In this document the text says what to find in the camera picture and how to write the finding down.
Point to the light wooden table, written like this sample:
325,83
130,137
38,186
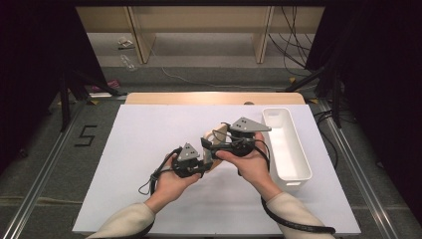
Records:
212,98

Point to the dark curtain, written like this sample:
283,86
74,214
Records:
381,83
33,66

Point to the white table mat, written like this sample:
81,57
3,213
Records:
149,132

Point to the aluminium floor rail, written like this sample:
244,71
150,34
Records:
43,179
358,172

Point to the black metal stand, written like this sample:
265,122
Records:
336,99
64,103

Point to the white plastic bin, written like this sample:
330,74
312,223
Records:
288,149

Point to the pink object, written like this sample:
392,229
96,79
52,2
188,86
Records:
111,85

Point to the flat white board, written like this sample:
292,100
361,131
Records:
100,95

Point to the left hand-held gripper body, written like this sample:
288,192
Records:
188,162

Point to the clear plastic bottle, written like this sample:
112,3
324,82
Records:
128,63

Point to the light wooden shelf frame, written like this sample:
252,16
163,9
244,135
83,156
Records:
199,20

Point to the person's right hand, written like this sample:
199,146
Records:
253,169

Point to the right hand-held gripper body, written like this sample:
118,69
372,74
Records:
244,136

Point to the person's left hand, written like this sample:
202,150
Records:
172,186

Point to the beige printed phone case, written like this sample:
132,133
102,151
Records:
217,132

